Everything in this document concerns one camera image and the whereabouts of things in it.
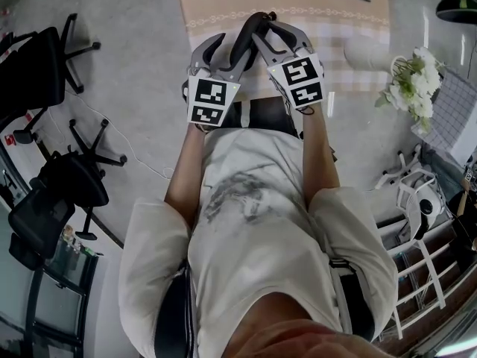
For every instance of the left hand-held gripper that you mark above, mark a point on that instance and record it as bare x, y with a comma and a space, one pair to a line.
208, 95

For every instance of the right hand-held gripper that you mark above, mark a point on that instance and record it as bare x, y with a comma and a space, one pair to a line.
302, 80

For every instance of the black glasses case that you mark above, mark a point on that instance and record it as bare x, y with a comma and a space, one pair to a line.
242, 39

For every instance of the person's right forearm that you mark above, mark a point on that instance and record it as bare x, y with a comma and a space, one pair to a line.
318, 155

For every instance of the person's left forearm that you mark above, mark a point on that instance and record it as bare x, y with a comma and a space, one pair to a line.
186, 174

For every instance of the beige checkered flower tablecloth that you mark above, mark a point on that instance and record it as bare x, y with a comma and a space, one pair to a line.
328, 24

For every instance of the person's dark trousers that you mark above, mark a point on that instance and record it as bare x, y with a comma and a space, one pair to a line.
268, 116

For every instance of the white vase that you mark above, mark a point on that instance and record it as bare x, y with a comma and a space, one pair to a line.
367, 56

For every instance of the white flower bouquet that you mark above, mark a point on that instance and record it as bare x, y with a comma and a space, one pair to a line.
413, 84

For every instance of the white grid-pattern tablecloth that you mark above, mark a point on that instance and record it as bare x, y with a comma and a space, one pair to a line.
452, 106

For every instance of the black office chair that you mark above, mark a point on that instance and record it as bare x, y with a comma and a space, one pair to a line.
37, 69
67, 192

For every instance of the person's white printed t-shirt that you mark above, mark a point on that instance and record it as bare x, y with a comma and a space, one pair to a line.
261, 244

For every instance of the white office chair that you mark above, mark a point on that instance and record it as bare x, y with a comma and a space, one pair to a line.
410, 196

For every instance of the white round device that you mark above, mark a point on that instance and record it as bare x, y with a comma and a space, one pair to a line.
428, 211

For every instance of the white metal rack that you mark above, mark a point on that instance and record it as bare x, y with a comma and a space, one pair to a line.
428, 274

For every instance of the person's head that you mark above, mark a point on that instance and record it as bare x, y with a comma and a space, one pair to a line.
294, 330

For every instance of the glass display cabinet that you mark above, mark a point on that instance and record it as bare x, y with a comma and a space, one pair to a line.
48, 293

